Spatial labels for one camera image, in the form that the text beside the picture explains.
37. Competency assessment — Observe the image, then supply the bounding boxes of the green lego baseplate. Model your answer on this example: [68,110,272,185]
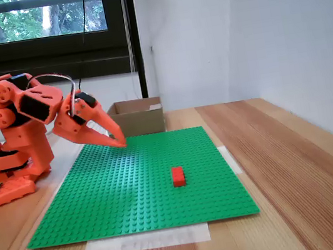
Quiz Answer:
[12,118,261,250]

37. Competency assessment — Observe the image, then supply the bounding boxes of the masking tape strip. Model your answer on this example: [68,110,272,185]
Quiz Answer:
[216,143,244,178]
[81,221,211,250]

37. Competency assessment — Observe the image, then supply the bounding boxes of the open cardboard box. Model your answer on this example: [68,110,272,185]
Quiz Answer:
[105,95,167,141]

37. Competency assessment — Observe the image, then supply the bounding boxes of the black window frame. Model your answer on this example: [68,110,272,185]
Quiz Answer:
[0,0,146,93]

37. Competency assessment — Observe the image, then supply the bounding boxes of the red lego block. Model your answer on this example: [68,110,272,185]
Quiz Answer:
[170,165,187,189]

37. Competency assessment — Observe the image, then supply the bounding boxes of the hanging black cable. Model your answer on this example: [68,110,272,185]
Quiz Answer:
[65,0,105,92]

